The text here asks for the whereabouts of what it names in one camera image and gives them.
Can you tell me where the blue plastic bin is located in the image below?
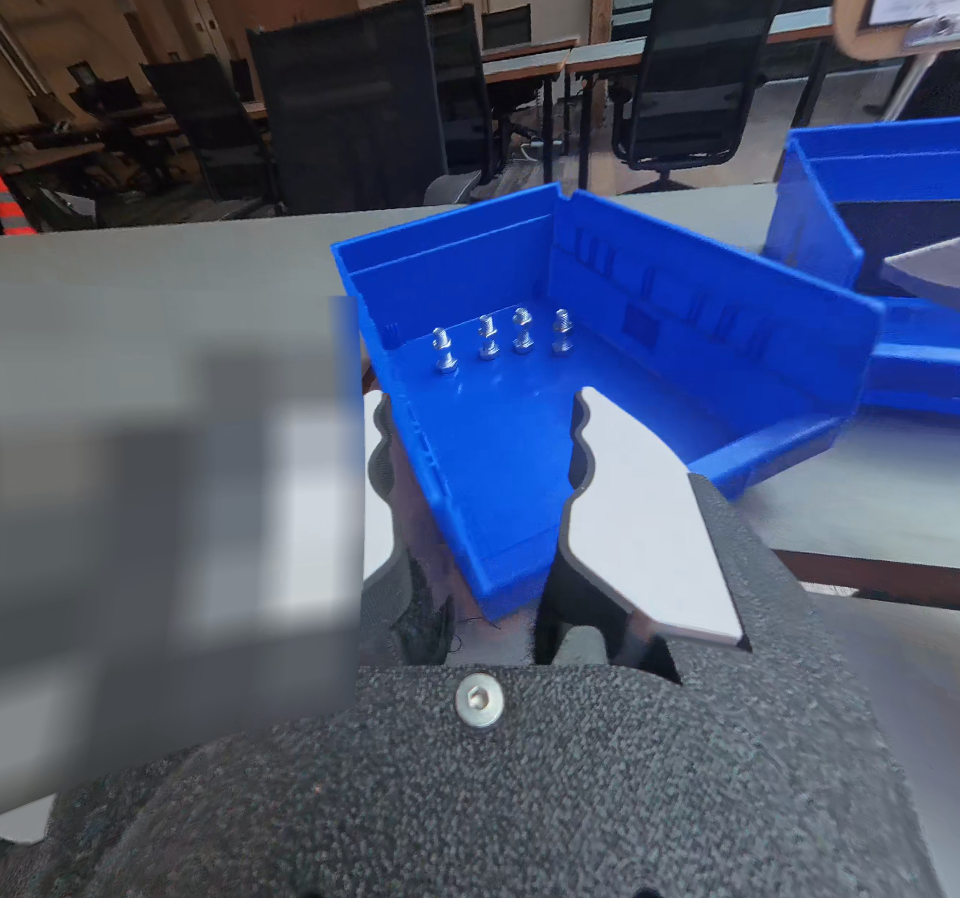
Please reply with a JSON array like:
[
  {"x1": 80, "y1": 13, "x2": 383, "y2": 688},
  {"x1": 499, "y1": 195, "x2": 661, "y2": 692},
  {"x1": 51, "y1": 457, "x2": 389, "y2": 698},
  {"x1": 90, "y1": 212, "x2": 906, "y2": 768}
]
[
  {"x1": 330, "y1": 182, "x2": 886, "y2": 623},
  {"x1": 763, "y1": 117, "x2": 960, "y2": 419}
]

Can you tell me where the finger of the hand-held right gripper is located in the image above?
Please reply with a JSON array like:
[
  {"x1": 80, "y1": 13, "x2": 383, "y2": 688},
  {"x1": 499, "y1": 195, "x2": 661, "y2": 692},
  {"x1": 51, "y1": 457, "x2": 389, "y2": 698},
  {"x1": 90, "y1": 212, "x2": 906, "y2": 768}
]
[{"x1": 879, "y1": 240, "x2": 960, "y2": 301}]

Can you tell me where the wooden pillar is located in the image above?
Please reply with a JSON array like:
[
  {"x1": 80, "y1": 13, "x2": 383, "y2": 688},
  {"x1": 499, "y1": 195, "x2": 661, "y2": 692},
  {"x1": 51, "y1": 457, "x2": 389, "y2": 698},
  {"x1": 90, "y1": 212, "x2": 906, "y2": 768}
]
[{"x1": 588, "y1": 0, "x2": 618, "y2": 127}]

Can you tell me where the black office chair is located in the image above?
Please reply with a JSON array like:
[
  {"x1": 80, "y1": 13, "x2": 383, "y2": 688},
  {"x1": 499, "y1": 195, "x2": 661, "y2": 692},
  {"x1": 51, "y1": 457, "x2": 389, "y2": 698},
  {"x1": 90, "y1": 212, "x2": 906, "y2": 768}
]
[
  {"x1": 142, "y1": 54, "x2": 285, "y2": 218},
  {"x1": 247, "y1": 0, "x2": 481, "y2": 215},
  {"x1": 611, "y1": 0, "x2": 804, "y2": 194},
  {"x1": 427, "y1": 2, "x2": 498, "y2": 179}
]

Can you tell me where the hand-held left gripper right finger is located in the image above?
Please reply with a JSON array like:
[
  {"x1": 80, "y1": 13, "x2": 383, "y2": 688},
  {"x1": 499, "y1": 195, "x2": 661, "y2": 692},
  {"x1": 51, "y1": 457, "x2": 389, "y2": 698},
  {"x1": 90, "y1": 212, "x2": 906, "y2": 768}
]
[{"x1": 555, "y1": 386, "x2": 751, "y2": 663}]

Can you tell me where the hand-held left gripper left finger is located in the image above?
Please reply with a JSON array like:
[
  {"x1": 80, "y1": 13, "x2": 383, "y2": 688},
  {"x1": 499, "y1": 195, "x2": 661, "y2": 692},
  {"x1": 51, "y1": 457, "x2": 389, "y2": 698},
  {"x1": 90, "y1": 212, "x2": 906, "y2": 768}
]
[{"x1": 363, "y1": 390, "x2": 400, "y2": 586}]

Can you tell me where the orange traffic cone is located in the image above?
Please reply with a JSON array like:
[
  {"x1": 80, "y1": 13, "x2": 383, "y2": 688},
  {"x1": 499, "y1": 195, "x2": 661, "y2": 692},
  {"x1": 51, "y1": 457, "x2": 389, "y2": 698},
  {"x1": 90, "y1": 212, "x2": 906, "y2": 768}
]
[{"x1": 0, "y1": 174, "x2": 39, "y2": 233}]

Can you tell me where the person's left hand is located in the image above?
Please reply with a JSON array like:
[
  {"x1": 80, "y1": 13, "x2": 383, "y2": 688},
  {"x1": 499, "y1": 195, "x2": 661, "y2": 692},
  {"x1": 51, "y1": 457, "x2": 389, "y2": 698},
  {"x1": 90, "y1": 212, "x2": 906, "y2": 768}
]
[{"x1": 366, "y1": 559, "x2": 456, "y2": 664}]

